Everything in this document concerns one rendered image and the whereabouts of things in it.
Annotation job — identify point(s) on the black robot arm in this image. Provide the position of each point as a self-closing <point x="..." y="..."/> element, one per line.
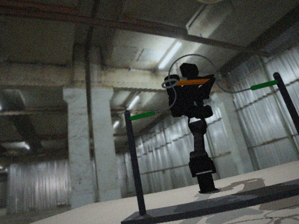
<point x="199" y="159"/>

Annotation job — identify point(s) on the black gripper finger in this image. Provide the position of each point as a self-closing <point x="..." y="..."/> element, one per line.
<point x="200" y="78"/>
<point x="204" y="91"/>

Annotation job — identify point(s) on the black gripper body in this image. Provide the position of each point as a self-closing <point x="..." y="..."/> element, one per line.
<point x="199" y="111"/>

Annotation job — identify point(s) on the grey ring with orange handle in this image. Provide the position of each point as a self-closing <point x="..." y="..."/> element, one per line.
<point x="184" y="82"/>

